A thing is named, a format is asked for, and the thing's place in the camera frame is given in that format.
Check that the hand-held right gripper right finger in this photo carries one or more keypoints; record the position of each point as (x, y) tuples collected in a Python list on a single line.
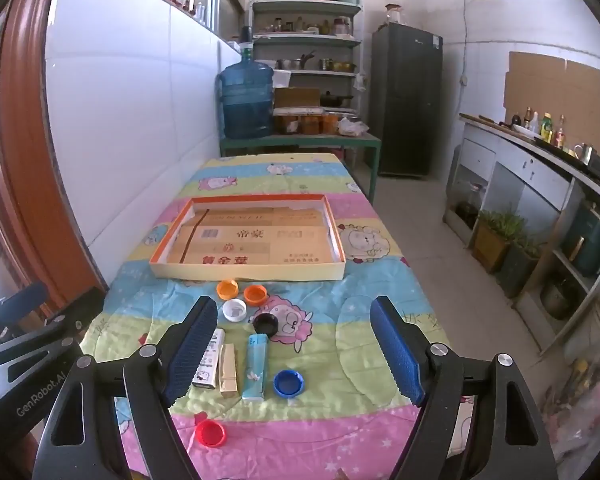
[(397, 355)]

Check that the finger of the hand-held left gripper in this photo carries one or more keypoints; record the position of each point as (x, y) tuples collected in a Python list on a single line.
[(20, 300), (60, 322)]

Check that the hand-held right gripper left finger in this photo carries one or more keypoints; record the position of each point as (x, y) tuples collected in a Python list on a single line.
[(195, 352)]

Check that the white printed lighter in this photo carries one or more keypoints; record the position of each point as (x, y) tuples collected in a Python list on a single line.
[(209, 360)]

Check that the gold lighter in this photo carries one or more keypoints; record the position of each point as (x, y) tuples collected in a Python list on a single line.
[(228, 367)]

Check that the white bottle cap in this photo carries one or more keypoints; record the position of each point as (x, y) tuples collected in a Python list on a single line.
[(234, 310)]

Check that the light blue lighter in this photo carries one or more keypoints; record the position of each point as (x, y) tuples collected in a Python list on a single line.
[(256, 367)]

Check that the light orange bottle cap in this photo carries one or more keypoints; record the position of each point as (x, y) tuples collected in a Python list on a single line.
[(227, 289)]

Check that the black bottle cap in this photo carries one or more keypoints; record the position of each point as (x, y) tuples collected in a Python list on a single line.
[(266, 324)]

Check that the red bottle cap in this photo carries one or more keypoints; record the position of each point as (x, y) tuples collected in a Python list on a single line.
[(211, 433)]

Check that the dark orange bottle cap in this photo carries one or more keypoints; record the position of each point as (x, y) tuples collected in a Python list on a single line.
[(256, 294)]

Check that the blue bottle cap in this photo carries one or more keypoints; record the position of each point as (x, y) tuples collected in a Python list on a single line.
[(288, 383)]

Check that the cardboard tray box orange rim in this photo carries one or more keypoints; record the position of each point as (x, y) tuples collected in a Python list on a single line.
[(250, 250)]

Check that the printed cartoon blanket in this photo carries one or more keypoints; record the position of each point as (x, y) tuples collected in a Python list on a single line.
[(320, 320)]

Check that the brown door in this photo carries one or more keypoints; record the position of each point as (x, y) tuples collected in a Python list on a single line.
[(25, 170)]

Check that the wooden planter box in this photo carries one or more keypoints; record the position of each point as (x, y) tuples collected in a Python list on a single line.
[(490, 242)]

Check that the dark planter box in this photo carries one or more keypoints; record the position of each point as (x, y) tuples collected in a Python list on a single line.
[(517, 267)]

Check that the metal pot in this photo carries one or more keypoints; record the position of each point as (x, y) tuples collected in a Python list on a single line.
[(557, 297)]

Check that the clear plastic bag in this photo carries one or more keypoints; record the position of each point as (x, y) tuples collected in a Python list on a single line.
[(585, 400)]

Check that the grey kitchen counter cabinet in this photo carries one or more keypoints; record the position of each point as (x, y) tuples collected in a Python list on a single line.
[(520, 170)]

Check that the green air fryer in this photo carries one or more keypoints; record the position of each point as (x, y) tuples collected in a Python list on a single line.
[(587, 235)]

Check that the white plastic bag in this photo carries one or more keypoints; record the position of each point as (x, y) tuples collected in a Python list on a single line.
[(352, 127)]

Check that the green table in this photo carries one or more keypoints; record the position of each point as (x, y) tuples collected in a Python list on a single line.
[(300, 142)]

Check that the dark refrigerator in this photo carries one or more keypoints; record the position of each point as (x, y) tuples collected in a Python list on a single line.
[(405, 105)]

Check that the row of orange food jars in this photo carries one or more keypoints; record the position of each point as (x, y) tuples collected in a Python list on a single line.
[(305, 122)]

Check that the blue water jug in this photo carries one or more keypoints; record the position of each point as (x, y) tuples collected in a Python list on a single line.
[(245, 97)]

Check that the yellow green bottle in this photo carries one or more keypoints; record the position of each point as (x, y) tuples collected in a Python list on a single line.
[(546, 127)]

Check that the metal cup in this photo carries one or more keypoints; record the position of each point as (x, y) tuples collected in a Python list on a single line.
[(582, 152)]

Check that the brown cardboard box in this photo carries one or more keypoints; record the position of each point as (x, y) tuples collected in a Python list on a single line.
[(297, 97)]

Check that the red sauce bottle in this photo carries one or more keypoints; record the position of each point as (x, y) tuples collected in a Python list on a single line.
[(560, 132)]

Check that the water jug pump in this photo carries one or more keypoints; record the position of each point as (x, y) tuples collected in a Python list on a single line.
[(246, 40)]

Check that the white metal shelf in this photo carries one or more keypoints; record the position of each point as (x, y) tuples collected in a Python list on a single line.
[(307, 40)]

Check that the glass jar with lid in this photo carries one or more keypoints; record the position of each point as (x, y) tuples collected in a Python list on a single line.
[(394, 12)]

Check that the brown cardboard wall sheet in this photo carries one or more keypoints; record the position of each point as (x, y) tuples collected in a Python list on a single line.
[(545, 85)]

